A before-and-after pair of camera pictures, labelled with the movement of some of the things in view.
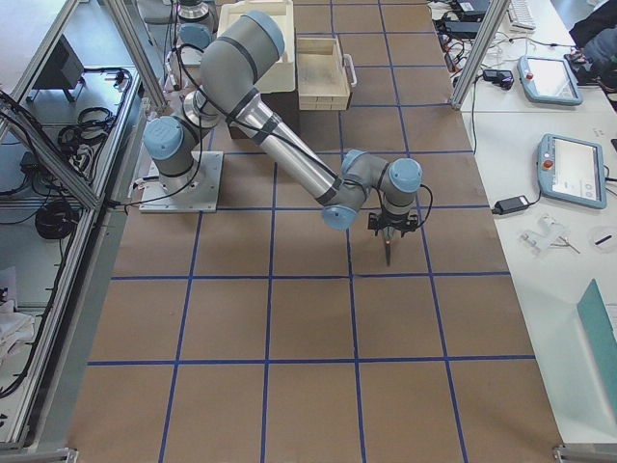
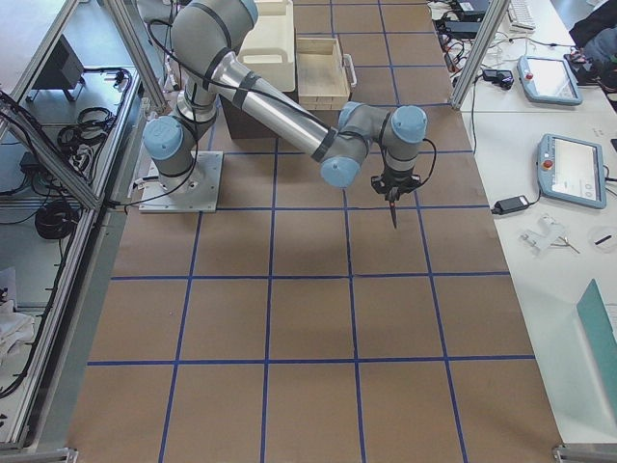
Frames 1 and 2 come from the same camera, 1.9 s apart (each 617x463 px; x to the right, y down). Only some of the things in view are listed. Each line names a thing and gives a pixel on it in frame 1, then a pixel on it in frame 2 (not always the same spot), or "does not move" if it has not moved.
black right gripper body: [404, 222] -> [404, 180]
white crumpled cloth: [15, 329] does not move
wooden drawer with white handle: [325, 74] does not move
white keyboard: [521, 15] does not move
